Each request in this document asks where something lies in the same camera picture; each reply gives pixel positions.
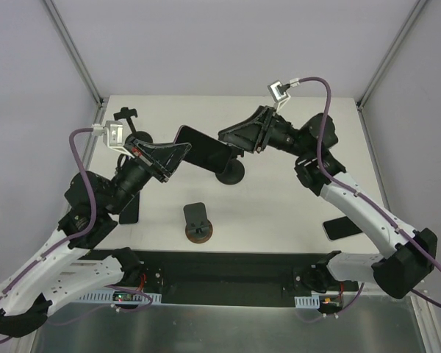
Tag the black phone on left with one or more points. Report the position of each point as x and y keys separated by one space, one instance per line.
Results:
x=130 y=214

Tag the tall black clamp stand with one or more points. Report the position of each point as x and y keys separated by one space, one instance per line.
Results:
x=127 y=114

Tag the white cable duct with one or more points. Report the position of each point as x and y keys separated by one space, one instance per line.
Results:
x=315 y=301
x=108 y=296

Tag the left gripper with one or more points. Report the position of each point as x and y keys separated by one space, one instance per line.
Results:
x=147 y=162

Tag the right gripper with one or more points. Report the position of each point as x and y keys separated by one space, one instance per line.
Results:
x=264 y=129

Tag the left white cable duct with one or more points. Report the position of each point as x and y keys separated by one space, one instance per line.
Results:
x=108 y=296

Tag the right white cable duct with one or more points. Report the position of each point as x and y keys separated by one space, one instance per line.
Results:
x=315 y=301

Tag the white-edged phone on right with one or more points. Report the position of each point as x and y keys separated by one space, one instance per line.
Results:
x=340 y=228

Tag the purple phone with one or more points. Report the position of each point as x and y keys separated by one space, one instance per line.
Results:
x=205 y=152

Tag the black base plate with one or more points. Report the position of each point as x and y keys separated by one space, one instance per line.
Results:
x=223 y=279

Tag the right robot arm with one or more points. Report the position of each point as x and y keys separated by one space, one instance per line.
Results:
x=404 y=253

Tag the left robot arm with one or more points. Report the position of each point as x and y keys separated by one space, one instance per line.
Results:
x=39 y=289

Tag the black stand with wooden base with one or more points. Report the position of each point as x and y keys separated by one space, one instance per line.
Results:
x=198 y=227

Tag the black round-base clamp stand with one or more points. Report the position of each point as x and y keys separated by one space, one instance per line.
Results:
x=233 y=174

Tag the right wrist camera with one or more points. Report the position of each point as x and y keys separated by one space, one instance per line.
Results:
x=279 y=92

